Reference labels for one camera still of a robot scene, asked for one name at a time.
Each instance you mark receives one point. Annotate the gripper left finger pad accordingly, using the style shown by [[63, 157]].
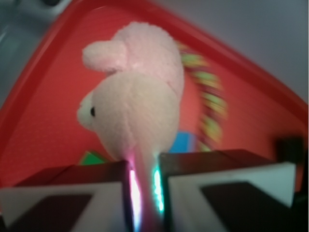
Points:
[[78, 198]]

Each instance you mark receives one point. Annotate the multicolour twisted rope toy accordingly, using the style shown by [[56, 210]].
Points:
[[211, 92]]

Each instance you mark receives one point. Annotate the black rectangular block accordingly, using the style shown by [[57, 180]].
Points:
[[290, 149]]

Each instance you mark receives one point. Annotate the blue rectangular block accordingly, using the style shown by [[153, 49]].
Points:
[[185, 142]]

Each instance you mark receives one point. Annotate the gripper right finger pad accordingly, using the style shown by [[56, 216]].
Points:
[[230, 191]]

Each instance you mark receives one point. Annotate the grey metal sink basin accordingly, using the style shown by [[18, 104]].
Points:
[[23, 24]]

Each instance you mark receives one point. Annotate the red plastic tray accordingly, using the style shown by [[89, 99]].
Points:
[[38, 125]]

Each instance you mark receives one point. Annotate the green rectangular block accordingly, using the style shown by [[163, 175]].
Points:
[[92, 158]]

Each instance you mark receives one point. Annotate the pink plush bunny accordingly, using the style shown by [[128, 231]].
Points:
[[135, 110]]

